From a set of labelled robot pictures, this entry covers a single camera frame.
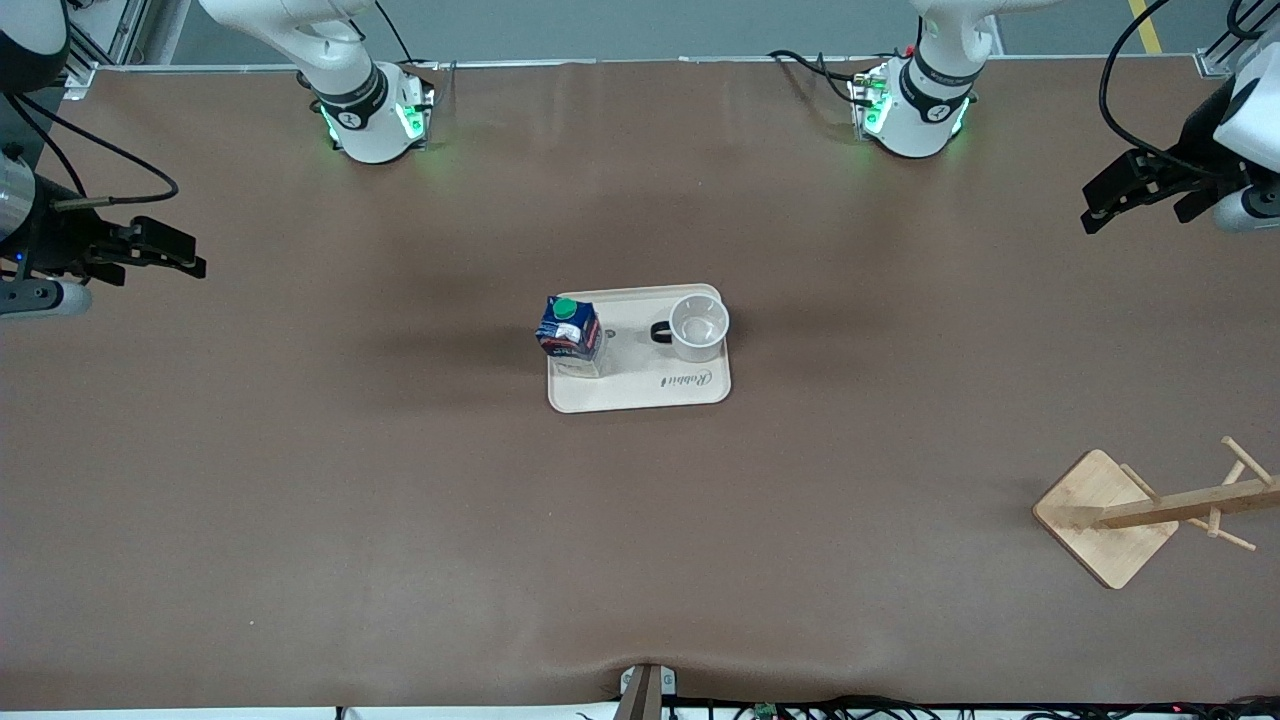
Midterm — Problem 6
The blue milk carton green cap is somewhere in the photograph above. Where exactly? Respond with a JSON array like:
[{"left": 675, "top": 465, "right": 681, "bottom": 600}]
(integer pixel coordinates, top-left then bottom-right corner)
[{"left": 535, "top": 295, "right": 605, "bottom": 380}]

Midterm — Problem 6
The white smiley mug black handle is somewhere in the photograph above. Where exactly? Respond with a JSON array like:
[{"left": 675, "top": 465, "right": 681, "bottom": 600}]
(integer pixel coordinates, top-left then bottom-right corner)
[{"left": 650, "top": 294, "right": 731, "bottom": 364}]

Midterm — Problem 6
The cream tray with rabbit print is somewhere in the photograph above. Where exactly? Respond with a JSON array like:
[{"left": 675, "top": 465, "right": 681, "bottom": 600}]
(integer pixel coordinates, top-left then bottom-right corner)
[{"left": 546, "top": 283, "right": 733, "bottom": 415}]

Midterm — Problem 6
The wooden mug stand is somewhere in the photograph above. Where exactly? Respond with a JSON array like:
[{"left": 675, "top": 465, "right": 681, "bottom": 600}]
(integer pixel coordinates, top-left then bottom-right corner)
[{"left": 1032, "top": 436, "right": 1280, "bottom": 591}]

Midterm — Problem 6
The brown table cover sheet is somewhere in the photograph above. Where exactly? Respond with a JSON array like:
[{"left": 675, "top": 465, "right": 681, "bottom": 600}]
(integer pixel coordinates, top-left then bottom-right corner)
[{"left": 0, "top": 58, "right": 1280, "bottom": 713}]

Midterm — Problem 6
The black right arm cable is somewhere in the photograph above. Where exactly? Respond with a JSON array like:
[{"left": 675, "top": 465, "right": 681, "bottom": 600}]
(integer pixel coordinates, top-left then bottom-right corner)
[{"left": 5, "top": 92, "right": 181, "bottom": 211}]

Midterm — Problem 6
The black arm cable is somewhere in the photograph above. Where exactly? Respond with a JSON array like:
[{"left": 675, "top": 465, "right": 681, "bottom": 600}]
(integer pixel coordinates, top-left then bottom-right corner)
[
  {"left": 1099, "top": 0, "right": 1246, "bottom": 181},
  {"left": 5, "top": 92, "right": 181, "bottom": 211}
]

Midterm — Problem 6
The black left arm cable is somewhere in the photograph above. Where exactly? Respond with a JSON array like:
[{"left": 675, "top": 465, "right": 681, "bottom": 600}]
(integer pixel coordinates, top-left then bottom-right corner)
[{"left": 1099, "top": 0, "right": 1246, "bottom": 181}]

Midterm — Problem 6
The aluminium frame post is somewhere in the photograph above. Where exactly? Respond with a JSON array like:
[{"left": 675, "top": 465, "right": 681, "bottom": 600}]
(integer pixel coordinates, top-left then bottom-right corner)
[
  {"left": 60, "top": 0, "right": 153, "bottom": 101},
  {"left": 1195, "top": 0, "right": 1280, "bottom": 81}
]

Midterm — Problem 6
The black base power cable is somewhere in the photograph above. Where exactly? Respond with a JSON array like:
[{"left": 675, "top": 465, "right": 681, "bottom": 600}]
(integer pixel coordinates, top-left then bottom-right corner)
[
  {"left": 768, "top": 48, "right": 873, "bottom": 107},
  {"left": 375, "top": 0, "right": 457, "bottom": 106}
]

